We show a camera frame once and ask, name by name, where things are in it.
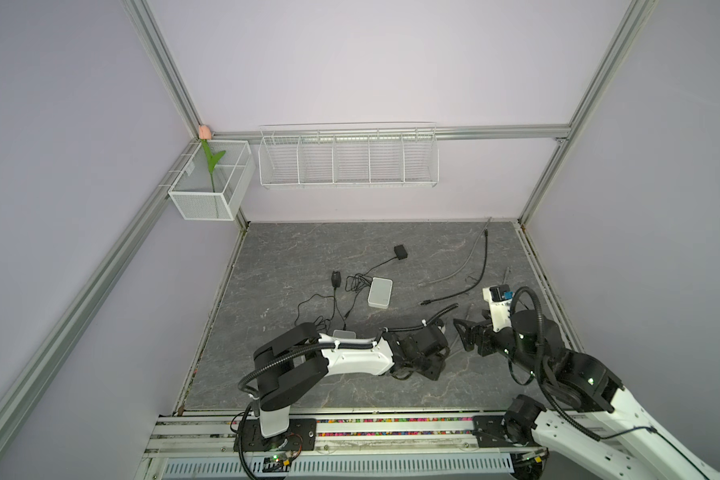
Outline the white network switch box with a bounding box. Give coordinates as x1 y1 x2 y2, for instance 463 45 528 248
367 277 394 309

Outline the black power adapter large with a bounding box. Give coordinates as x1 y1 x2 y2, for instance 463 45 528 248
293 270 344 331

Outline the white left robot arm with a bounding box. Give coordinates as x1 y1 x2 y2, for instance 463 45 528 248
238 303 458 440

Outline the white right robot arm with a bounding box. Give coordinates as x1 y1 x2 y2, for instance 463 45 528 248
454 285 720 479

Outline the black power adapter small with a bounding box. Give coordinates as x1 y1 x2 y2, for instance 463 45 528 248
344 244 408 318

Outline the white mesh basket small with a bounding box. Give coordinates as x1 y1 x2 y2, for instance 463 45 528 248
168 140 255 221

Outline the artificial pink tulip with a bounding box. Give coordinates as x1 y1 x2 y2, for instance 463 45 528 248
198 125 226 193

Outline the grey ethernet cable curved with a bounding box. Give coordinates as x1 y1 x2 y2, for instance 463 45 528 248
418 217 493 288

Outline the aluminium frame rail right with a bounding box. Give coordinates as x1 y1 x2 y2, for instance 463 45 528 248
512 221 613 412

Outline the black ethernet cable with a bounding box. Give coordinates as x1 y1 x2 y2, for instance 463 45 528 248
419 230 491 307

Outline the white wire basket long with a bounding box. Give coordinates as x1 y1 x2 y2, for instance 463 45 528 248
258 122 440 188

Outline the front aluminium rail base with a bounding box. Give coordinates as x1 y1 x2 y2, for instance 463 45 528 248
137 407 649 480

